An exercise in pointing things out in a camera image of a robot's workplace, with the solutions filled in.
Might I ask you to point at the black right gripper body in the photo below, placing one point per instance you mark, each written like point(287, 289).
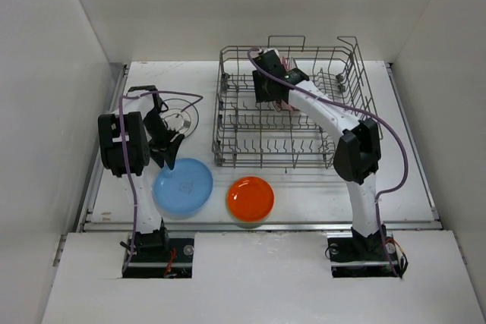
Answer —
point(261, 89)

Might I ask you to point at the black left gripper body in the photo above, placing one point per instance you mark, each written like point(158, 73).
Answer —
point(160, 135)

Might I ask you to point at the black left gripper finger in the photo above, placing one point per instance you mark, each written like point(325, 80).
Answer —
point(171, 151)
point(158, 155)

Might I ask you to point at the pink plate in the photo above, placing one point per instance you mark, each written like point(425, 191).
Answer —
point(281, 105)

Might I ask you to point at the white plate green rim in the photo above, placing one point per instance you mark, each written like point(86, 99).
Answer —
point(180, 105)

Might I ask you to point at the blue plate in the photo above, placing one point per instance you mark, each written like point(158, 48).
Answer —
point(183, 191)

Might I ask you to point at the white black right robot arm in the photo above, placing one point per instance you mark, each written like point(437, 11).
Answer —
point(356, 141)

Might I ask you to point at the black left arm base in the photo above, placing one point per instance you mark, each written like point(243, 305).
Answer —
point(175, 263)

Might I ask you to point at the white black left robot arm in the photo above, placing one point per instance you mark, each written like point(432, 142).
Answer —
point(130, 138)

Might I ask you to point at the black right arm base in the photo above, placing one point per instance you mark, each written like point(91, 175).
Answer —
point(389, 261)

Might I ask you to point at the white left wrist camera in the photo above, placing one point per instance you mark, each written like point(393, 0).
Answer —
point(179, 122)

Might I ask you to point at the grey wire dish rack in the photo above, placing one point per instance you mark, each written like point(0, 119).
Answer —
point(251, 134)

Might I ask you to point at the aluminium front rail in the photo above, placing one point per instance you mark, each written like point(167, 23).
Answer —
point(230, 227)

